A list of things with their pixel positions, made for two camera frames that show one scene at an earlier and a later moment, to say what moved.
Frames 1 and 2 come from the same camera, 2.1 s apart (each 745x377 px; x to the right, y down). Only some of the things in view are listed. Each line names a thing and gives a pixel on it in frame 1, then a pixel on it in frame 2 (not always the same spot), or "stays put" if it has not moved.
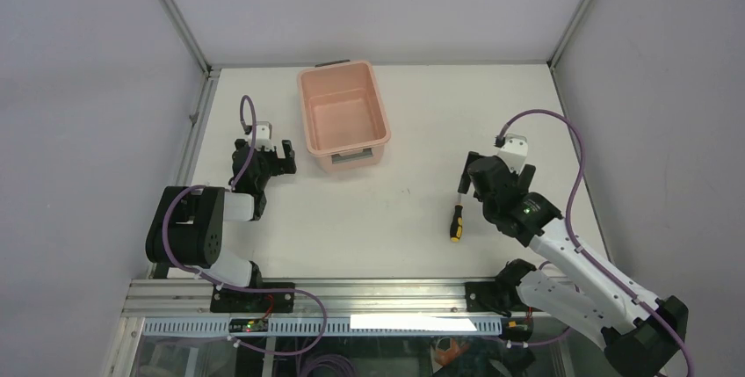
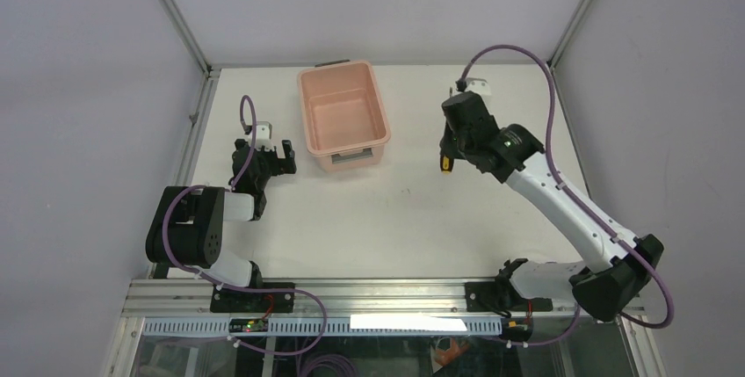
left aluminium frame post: (176, 13) stays put
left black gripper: (266, 161) stays put
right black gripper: (486, 183) → (452, 148)
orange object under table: (447, 349) stays put
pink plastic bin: (343, 117) stays put
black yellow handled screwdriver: (456, 227) → (445, 163)
